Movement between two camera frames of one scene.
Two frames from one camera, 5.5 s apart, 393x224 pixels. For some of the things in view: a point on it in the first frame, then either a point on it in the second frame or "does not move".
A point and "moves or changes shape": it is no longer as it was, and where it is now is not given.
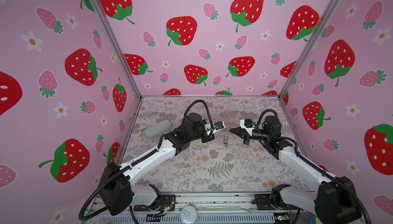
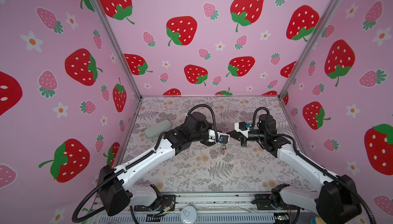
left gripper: x=207 y=138 to x=206 y=143
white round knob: x=188 y=215 does not move
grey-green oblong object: x=157 y=129 does not move
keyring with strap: x=225 y=140 moves or changes shape
